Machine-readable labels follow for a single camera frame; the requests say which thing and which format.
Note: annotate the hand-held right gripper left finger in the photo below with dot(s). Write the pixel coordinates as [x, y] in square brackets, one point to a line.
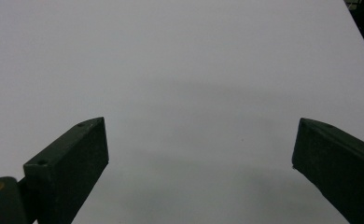
[68, 168]

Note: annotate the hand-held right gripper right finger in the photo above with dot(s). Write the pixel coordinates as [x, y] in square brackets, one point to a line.
[338, 168]

